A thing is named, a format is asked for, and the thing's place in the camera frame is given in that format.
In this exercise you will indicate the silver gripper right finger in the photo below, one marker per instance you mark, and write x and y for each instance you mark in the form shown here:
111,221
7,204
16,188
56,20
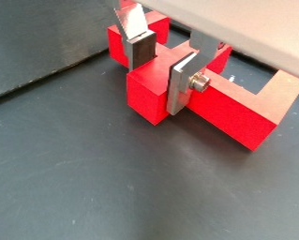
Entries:
187,76

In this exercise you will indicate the red cross-shaped block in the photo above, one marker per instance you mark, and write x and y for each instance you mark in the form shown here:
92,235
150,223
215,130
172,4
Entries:
259,27

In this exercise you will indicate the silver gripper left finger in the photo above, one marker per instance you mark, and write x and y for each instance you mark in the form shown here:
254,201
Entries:
131,39

